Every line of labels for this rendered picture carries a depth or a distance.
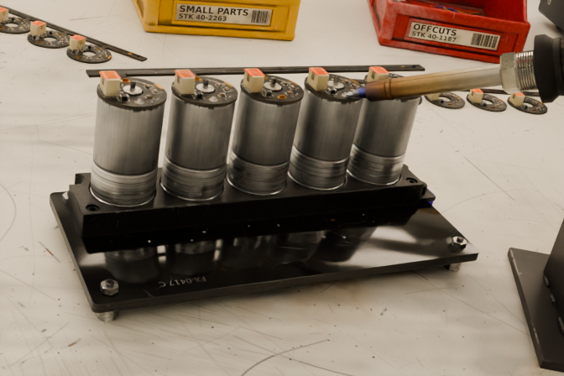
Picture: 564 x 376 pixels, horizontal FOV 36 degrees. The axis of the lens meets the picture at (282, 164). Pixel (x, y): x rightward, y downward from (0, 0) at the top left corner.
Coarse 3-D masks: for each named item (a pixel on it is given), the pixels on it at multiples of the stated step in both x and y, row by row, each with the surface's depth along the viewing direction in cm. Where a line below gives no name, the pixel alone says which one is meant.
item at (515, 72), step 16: (496, 64) 32; (512, 64) 31; (528, 64) 31; (384, 80) 34; (400, 80) 33; (416, 80) 33; (432, 80) 33; (448, 80) 32; (464, 80) 32; (480, 80) 32; (496, 80) 32; (512, 80) 31; (528, 80) 31; (368, 96) 34; (384, 96) 33; (400, 96) 33; (416, 96) 33
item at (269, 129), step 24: (240, 96) 34; (240, 120) 34; (264, 120) 33; (288, 120) 34; (240, 144) 34; (264, 144) 34; (288, 144) 34; (240, 168) 34; (264, 168) 34; (288, 168) 35; (264, 192) 35
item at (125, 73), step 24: (96, 72) 32; (120, 72) 33; (144, 72) 33; (168, 72) 34; (192, 72) 34; (216, 72) 34; (240, 72) 35; (264, 72) 35; (288, 72) 36; (336, 72) 37
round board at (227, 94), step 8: (216, 80) 34; (216, 88) 33; (224, 88) 33; (232, 88) 33; (176, 96) 32; (184, 96) 32; (192, 96) 32; (200, 96) 32; (208, 96) 32; (216, 96) 32; (224, 96) 32; (232, 96) 33; (200, 104) 32; (208, 104) 32; (216, 104) 32; (224, 104) 32
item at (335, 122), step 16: (304, 96) 35; (304, 112) 35; (320, 112) 35; (336, 112) 34; (352, 112) 35; (304, 128) 35; (320, 128) 35; (336, 128) 35; (352, 128) 35; (304, 144) 35; (320, 144) 35; (336, 144) 35; (304, 160) 36; (320, 160) 35; (336, 160) 36; (304, 176) 36; (320, 176) 36; (336, 176) 36
